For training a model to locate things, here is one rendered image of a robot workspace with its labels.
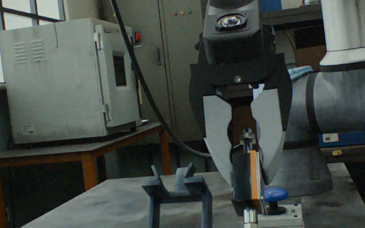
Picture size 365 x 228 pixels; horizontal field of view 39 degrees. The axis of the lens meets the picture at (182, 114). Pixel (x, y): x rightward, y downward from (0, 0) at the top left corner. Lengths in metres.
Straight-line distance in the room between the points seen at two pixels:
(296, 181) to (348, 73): 0.21
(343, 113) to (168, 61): 3.50
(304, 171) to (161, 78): 3.46
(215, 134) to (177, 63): 3.86
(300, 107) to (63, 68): 1.98
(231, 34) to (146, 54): 4.02
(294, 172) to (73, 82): 1.94
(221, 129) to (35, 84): 2.42
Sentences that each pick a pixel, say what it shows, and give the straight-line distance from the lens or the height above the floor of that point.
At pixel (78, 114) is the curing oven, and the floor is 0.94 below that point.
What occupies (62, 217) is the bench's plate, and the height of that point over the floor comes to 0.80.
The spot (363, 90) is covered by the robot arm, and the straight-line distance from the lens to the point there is 0.93.
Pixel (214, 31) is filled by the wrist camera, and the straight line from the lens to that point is 0.41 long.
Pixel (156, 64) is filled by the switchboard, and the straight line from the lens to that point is 4.39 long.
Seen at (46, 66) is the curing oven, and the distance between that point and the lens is 2.84.
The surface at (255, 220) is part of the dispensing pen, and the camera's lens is 0.48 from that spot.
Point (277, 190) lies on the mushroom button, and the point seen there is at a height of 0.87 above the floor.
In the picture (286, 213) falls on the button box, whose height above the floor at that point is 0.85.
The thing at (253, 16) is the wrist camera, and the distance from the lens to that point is 0.42.
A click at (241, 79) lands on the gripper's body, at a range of 0.48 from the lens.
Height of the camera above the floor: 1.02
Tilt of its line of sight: 3 degrees down
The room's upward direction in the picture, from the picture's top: 6 degrees counter-clockwise
